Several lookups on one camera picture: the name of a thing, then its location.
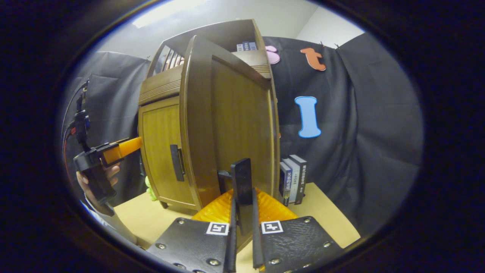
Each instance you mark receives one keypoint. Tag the wooden double-door shoe cabinet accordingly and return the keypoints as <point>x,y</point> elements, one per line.
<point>223,34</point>

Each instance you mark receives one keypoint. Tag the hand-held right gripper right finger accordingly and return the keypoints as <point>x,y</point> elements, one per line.
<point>257,246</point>

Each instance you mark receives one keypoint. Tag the wooden shoe cabinet door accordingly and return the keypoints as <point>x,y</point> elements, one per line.
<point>238,125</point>
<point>161,144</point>

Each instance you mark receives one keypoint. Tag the black spine book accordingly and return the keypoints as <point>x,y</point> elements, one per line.
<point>302,178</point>

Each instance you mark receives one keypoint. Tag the green frog plush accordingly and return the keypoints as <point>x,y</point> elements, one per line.
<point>150,191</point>

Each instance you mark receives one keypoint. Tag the blue spine book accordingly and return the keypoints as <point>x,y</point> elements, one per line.
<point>284,185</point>

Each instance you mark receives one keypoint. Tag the white spine book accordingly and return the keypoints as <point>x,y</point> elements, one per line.
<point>293,182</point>

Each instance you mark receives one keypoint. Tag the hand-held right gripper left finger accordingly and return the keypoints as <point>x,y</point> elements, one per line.
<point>232,246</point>

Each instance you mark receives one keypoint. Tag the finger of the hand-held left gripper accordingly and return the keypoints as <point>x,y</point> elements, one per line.
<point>125,148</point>

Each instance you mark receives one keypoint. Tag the black backdrop cloth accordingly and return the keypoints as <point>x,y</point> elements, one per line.
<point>379,132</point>

